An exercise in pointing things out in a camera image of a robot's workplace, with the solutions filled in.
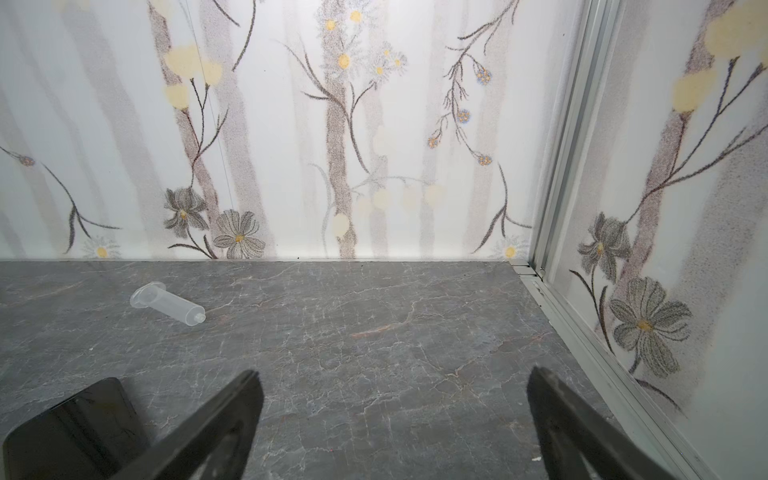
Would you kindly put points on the black phone lying flat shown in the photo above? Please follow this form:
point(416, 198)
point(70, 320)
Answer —
point(92, 434)

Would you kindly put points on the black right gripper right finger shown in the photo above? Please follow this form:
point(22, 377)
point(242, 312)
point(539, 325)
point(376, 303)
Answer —
point(575, 440)

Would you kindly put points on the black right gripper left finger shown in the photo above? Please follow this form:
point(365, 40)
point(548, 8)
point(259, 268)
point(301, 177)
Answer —
point(218, 437)

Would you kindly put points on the clear plastic tube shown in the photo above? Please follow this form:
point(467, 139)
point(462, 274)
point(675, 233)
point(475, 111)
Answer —
point(155, 296)

